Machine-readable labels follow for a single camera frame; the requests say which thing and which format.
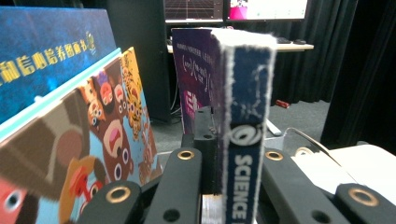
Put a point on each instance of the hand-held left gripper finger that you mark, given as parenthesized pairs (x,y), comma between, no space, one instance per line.
(205,140)

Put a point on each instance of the purple paperback book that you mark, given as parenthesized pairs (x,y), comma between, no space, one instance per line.
(249,93)

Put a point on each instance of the green and sky-blue picture book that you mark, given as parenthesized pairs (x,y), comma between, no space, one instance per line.
(93,140)

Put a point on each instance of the blue picture book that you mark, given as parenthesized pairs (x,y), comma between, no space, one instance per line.
(46,46)

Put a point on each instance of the small red object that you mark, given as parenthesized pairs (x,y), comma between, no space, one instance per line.
(282,103)

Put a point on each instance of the black keyboard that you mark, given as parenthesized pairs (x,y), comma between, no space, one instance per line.
(283,40)

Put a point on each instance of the white metal stand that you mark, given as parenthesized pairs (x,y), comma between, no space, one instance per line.
(295,47)

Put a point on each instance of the dark screen monitor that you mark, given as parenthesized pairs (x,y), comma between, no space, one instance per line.
(193,9)

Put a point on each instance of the black computer mouse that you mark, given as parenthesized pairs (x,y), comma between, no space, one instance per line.
(300,41)

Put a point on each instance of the bright screen monitor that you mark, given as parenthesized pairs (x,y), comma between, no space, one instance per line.
(274,9)

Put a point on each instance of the black curtain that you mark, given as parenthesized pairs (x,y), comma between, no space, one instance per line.
(358,62)

